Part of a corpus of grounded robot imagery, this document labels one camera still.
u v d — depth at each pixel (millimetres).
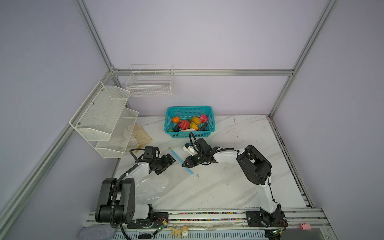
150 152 718
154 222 728
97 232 684
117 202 424
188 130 1081
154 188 839
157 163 782
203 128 1103
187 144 882
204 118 1123
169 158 830
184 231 688
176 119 1140
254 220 732
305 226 702
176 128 1096
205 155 771
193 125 1105
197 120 1110
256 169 536
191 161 819
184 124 1073
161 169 809
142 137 1079
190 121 1099
